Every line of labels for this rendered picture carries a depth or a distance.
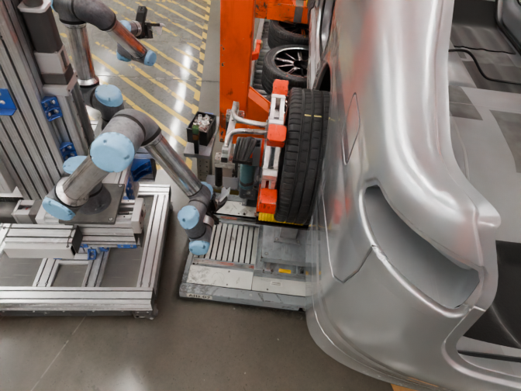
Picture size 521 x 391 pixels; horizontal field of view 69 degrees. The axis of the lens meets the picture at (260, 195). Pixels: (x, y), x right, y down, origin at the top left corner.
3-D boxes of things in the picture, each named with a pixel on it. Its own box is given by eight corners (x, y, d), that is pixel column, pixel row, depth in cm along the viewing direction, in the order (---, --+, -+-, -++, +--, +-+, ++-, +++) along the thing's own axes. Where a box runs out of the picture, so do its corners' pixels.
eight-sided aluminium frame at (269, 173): (268, 230, 190) (281, 148, 150) (255, 229, 190) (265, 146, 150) (274, 158, 227) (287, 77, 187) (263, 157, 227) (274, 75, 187)
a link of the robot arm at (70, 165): (107, 178, 159) (100, 153, 149) (92, 201, 150) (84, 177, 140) (80, 172, 160) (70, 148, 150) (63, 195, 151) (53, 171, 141)
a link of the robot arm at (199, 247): (204, 242, 138) (211, 256, 144) (208, 219, 146) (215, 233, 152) (184, 244, 140) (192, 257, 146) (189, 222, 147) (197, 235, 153)
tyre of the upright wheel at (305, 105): (332, 235, 156) (353, 75, 155) (276, 228, 156) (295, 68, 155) (311, 220, 222) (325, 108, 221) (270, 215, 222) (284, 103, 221)
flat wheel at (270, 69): (251, 70, 353) (253, 46, 336) (315, 64, 371) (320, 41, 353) (275, 111, 312) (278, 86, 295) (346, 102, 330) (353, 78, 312)
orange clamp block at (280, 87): (287, 98, 184) (289, 80, 183) (270, 97, 184) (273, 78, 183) (286, 102, 191) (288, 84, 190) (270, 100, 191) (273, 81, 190)
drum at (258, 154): (275, 174, 189) (278, 153, 179) (232, 169, 189) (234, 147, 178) (277, 156, 198) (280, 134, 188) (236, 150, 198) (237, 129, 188)
